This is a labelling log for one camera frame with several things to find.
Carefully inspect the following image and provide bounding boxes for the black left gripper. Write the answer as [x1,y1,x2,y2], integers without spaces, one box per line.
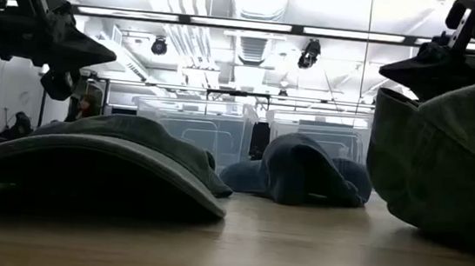
[0,0,122,106]

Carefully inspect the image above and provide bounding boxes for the dark green baseball cap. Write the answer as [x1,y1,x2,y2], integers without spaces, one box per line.
[357,62,475,258]
[0,103,240,226]

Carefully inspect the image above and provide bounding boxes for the navy blue baseball cap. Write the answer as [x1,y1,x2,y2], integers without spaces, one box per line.
[217,156,271,197]
[256,130,378,214]

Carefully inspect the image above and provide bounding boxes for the person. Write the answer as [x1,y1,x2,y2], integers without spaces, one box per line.
[64,91,102,126]

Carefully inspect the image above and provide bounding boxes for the black bag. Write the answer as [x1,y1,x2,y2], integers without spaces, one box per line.
[0,109,36,143]

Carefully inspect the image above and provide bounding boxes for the black ceiling spotlight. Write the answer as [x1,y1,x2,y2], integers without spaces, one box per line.
[150,35,170,57]
[296,37,323,71]

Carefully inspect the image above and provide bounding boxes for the clear plastic bin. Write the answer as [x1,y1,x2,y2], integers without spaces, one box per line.
[125,91,259,175]
[261,103,375,167]

